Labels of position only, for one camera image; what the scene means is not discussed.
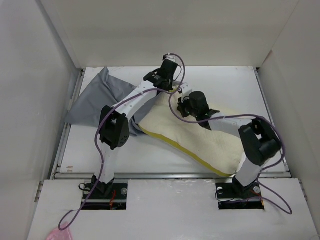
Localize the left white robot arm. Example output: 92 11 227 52
89 56 179 199

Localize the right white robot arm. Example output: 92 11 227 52
177 88 283 199

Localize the grey pillowcase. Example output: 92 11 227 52
65 67 136 141

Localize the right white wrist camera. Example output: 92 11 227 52
178 83 192 103

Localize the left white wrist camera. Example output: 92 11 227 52
162 53 178 65

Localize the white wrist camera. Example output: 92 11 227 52
162 53 178 65
178 83 192 103

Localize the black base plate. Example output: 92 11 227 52
215 182 265 210
78 182 128 211

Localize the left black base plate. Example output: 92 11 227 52
78 182 128 211

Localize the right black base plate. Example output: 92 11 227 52
215 182 265 210

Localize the cream pillow yellow edge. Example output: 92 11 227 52
138 93 245 177

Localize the pink plastic bag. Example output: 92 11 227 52
46 227 73 240

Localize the aluminium rail frame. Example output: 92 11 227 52
37 66 308 201

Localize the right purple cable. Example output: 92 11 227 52
168 82 294 216

